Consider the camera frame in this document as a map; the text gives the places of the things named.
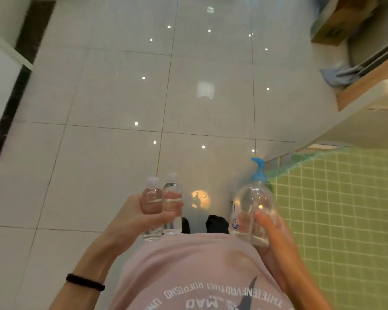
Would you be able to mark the person's left forearm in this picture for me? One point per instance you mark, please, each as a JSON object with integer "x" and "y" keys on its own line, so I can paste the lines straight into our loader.
{"x": 90, "y": 267}

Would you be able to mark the person's pale pink shirt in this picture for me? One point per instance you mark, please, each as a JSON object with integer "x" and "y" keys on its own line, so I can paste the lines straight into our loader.
{"x": 197, "y": 264}

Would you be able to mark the black wrist band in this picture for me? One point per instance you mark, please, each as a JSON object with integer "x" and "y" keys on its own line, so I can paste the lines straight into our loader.
{"x": 84, "y": 282}

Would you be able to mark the white blue plastic cleaning tool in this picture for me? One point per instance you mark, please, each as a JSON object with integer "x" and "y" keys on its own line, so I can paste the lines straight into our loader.
{"x": 336, "y": 77}

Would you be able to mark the person's left hand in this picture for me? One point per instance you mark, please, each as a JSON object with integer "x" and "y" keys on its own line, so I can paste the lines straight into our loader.
{"x": 129, "y": 222}

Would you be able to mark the person's right forearm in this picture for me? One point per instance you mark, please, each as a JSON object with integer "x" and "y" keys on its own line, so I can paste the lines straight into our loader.
{"x": 297, "y": 284}

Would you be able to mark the brown cardboard box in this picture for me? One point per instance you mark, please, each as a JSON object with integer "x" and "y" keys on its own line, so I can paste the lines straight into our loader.
{"x": 342, "y": 19}

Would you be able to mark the small clear plastic bottle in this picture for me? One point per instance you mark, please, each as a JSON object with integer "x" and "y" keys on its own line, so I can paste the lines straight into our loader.
{"x": 172, "y": 193}
{"x": 152, "y": 196}

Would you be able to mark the large clear bottle blue pump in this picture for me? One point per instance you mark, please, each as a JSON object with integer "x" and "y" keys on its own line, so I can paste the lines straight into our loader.
{"x": 249, "y": 203}

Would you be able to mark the person's right hand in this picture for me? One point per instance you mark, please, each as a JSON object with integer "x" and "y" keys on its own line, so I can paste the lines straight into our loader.
{"x": 278, "y": 242}

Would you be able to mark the person's black trousers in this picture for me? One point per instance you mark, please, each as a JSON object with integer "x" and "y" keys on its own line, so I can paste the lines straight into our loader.
{"x": 216, "y": 224}

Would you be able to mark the green checked tablecloth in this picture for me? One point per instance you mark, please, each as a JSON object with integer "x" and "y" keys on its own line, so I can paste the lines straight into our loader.
{"x": 342, "y": 222}

